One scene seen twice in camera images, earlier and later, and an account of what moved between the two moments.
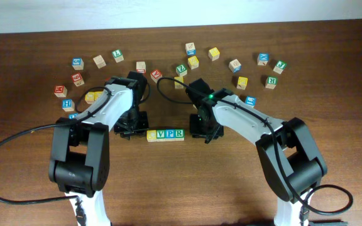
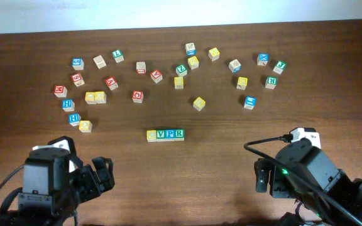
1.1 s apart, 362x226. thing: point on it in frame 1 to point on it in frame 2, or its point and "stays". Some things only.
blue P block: (170, 134) stays
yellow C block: (151, 135) stays
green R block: (180, 135) stays
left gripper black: (131, 127) to (90, 181)
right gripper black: (206, 130) to (274, 178)
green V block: (161, 135) stays
